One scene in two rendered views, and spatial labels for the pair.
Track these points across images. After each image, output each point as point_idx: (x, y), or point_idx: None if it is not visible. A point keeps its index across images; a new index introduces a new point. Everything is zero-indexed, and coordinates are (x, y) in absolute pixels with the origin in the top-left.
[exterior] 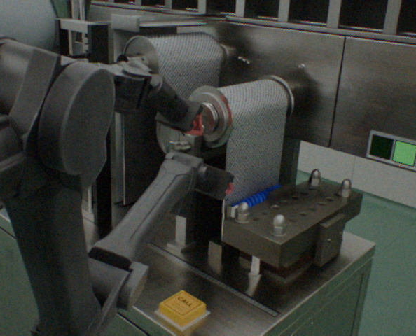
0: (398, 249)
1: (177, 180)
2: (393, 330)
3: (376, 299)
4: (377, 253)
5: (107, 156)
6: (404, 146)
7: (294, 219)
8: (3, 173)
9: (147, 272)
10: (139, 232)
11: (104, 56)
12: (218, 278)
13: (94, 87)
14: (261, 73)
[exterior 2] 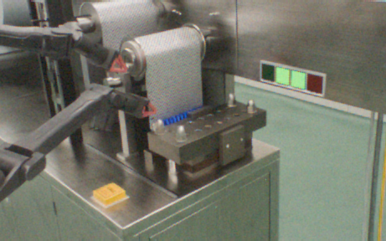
0: (383, 166)
1: (87, 104)
2: (359, 233)
3: (350, 208)
4: (361, 169)
5: (73, 92)
6: (281, 70)
7: (199, 130)
8: None
9: (44, 158)
10: (45, 135)
11: (59, 18)
12: (145, 176)
13: None
14: (189, 21)
